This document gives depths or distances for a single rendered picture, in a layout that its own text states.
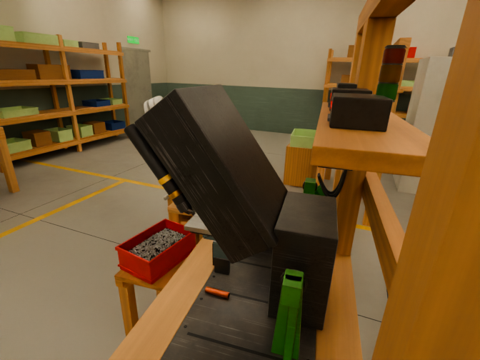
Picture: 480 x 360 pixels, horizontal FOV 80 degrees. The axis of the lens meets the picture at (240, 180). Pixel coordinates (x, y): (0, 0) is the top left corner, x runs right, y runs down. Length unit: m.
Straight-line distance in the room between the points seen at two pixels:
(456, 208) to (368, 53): 0.98
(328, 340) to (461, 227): 0.83
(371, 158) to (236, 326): 0.70
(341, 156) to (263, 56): 8.06
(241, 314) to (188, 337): 0.19
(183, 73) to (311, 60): 3.94
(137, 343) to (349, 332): 0.67
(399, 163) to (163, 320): 0.84
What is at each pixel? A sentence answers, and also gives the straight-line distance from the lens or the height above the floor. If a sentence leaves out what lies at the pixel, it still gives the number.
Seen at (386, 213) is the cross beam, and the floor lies 1.27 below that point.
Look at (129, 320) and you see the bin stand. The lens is 1.60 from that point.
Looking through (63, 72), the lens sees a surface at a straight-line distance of 6.68.
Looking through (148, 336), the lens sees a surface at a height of 0.90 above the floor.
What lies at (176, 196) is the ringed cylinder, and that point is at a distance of 0.88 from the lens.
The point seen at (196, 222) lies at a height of 1.13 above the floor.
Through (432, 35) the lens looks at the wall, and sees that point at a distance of 8.28.
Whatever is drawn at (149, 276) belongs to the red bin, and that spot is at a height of 0.84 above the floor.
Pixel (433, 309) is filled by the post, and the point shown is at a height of 1.47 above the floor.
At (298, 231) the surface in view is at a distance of 0.85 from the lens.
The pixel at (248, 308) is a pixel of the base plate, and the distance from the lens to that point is 1.08.
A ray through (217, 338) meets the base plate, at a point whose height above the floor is 0.90.
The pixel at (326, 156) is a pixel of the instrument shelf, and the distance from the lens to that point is 0.55.
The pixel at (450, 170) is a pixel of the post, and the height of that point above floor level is 1.59.
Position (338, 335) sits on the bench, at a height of 0.88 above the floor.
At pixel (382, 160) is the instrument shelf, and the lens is 0.56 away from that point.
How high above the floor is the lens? 1.67
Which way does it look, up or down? 21 degrees down
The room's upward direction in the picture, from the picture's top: 2 degrees clockwise
